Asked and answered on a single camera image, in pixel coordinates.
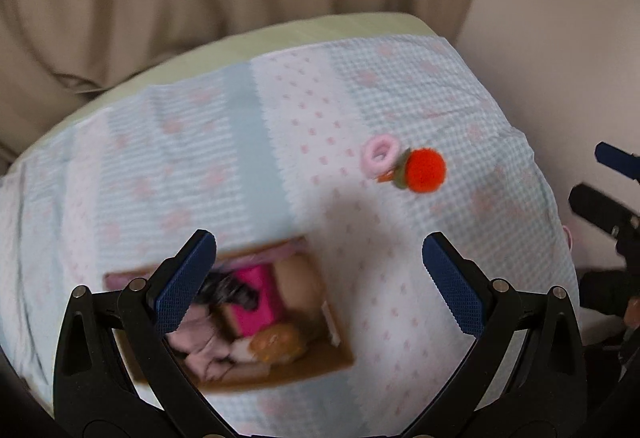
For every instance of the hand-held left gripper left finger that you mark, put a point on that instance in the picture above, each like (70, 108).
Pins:
(185, 283)

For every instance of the green bed sheet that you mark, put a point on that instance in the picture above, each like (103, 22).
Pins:
(200, 53)

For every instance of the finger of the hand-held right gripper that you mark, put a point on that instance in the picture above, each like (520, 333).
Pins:
(600, 208)
(617, 161)

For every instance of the orange pompom hair clip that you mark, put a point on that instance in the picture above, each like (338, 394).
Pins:
(422, 171)

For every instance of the orange fluffy item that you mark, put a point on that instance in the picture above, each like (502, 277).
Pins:
(277, 343)

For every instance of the pink fluffy scrunchie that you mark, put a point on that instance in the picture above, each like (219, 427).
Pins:
(367, 158)

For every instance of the blue pink printed blanket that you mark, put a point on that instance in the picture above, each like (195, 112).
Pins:
(350, 108)

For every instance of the cardboard box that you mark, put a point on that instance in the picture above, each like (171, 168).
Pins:
(310, 288)

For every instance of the pink sock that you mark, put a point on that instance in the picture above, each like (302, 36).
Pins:
(200, 343)

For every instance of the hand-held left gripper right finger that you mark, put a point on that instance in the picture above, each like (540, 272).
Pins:
(452, 288)

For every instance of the magenta pouch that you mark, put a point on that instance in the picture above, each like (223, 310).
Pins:
(255, 303)

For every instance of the dark patterned scrunchie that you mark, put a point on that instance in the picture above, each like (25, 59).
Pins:
(230, 290)

